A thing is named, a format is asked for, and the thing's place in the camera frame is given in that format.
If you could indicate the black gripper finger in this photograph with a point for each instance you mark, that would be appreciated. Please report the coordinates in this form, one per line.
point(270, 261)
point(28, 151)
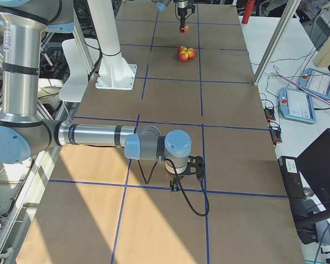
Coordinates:
point(182, 21)
point(174, 185)

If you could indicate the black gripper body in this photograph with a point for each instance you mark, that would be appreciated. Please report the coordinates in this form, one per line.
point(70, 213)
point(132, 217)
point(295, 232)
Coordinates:
point(175, 176)
point(182, 11)

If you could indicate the red yellow apple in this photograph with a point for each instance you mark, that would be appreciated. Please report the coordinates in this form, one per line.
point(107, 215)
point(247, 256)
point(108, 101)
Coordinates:
point(191, 52)
point(183, 56)
point(182, 48)
point(184, 29)

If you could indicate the red yellow apple back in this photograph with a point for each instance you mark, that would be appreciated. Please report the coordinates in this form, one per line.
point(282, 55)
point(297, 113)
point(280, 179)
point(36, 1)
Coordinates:
point(182, 48)

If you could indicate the red yellow apple front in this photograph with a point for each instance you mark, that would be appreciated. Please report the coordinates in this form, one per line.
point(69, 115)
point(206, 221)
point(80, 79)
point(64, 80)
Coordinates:
point(183, 56)

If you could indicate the red cylinder bottle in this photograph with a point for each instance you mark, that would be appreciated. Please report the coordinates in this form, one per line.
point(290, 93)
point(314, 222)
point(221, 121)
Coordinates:
point(247, 11)

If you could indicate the black orange relay box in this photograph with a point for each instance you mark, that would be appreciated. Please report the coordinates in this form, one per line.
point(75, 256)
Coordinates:
point(270, 114)
point(275, 133)

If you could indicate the black desktop box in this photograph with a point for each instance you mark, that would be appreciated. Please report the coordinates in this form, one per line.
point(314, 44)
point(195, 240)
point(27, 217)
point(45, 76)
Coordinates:
point(291, 177)

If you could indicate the blue teach pendant near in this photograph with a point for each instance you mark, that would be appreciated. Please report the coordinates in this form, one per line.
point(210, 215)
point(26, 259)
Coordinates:
point(296, 105)

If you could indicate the blue teach pendant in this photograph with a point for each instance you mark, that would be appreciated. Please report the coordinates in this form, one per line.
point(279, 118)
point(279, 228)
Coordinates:
point(296, 105)
point(316, 81)

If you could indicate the black laptop monitor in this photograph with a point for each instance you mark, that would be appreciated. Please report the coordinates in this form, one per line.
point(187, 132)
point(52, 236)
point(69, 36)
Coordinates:
point(314, 164)

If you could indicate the person in grey shirt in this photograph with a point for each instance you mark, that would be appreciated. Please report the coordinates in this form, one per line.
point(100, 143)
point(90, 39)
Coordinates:
point(309, 9)

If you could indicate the white chair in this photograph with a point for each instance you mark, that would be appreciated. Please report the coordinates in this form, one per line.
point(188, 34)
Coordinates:
point(74, 88)

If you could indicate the blue teach pendant far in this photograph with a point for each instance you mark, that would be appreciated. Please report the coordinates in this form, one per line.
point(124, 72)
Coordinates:
point(316, 81)

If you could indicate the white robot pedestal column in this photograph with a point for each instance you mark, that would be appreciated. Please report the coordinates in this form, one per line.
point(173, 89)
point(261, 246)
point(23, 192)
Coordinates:
point(115, 73)

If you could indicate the aluminium frame post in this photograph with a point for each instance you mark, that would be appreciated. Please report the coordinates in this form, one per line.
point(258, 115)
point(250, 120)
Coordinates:
point(284, 21)

